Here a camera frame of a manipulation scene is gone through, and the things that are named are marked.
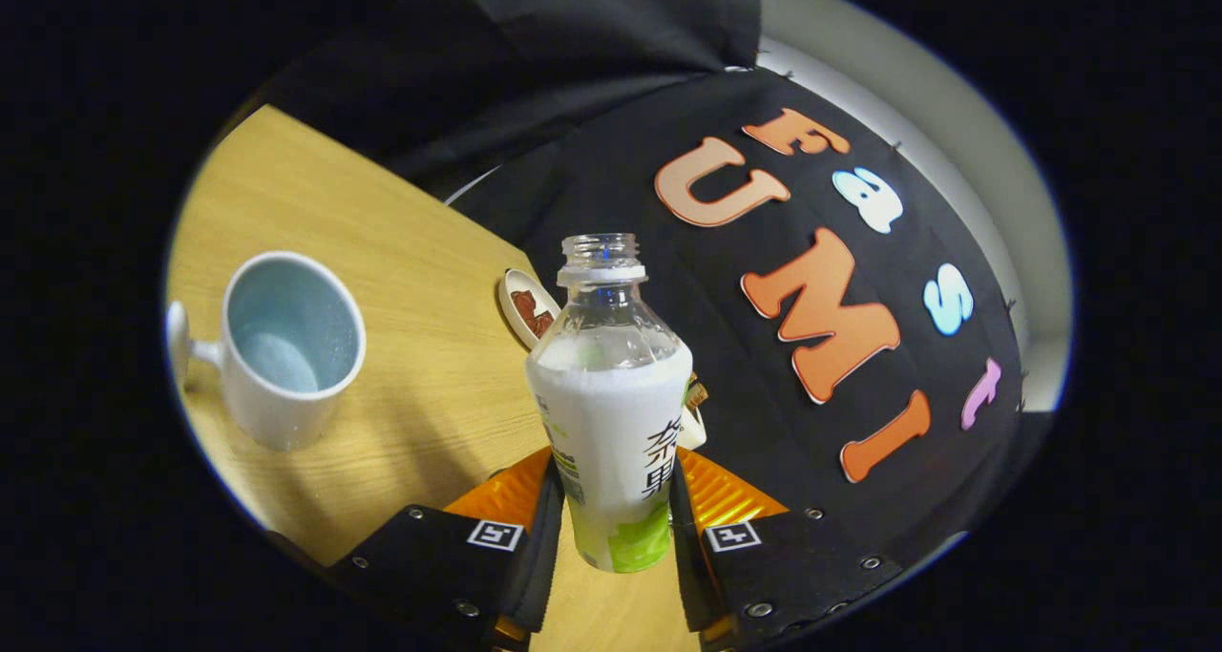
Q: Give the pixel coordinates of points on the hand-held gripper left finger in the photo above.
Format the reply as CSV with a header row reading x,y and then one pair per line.
x,y
544,561

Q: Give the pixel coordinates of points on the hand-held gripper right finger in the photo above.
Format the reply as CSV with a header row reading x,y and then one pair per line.
x,y
689,576

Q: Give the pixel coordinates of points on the clear juice bottle white label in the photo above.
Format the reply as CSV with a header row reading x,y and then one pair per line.
x,y
611,442

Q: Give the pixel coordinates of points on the white cup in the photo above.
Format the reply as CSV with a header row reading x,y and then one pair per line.
x,y
267,413

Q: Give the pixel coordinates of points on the cream toaster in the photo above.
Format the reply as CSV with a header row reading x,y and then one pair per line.
x,y
694,428

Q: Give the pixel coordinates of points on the toast slice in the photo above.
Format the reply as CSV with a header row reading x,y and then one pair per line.
x,y
698,392

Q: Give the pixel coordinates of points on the wooden table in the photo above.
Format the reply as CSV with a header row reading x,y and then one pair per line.
x,y
430,385

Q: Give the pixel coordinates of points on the red-brown food piece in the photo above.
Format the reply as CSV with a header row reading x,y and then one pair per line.
x,y
541,326
524,302

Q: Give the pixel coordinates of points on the white oval plate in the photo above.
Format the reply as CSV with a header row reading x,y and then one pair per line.
x,y
511,313

